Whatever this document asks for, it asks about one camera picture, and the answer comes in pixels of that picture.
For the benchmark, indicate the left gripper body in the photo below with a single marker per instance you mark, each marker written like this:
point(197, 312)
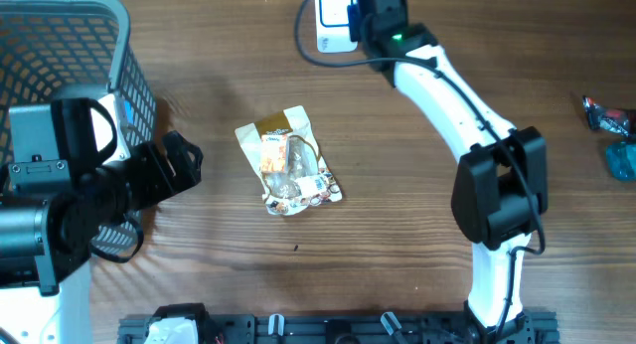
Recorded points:
point(149, 181)

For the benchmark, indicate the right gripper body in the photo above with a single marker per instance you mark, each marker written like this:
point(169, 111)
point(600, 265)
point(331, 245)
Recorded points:
point(356, 27)

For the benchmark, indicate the orange small box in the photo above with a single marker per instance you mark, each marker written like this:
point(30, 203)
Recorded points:
point(273, 153)

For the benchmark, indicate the beige snack pouch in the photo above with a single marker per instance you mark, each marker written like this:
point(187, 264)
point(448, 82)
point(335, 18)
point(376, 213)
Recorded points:
point(308, 181)

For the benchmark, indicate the red small packet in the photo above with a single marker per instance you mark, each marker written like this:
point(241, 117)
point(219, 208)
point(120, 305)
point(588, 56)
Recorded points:
point(615, 120)

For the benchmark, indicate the blue mouthwash bottle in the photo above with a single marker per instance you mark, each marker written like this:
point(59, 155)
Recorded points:
point(620, 158)

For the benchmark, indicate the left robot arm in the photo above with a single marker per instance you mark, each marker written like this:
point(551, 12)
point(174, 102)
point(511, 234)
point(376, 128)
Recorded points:
point(46, 242)

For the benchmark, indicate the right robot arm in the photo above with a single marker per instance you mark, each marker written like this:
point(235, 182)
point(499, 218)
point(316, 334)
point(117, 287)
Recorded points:
point(500, 189)

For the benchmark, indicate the white barcode scanner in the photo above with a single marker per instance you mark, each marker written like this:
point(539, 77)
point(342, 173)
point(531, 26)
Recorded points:
point(333, 26)

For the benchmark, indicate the grey plastic shopping basket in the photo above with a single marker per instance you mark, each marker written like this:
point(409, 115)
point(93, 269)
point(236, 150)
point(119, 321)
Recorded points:
point(74, 48)

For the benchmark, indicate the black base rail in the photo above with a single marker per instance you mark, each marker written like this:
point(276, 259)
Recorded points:
point(192, 323)

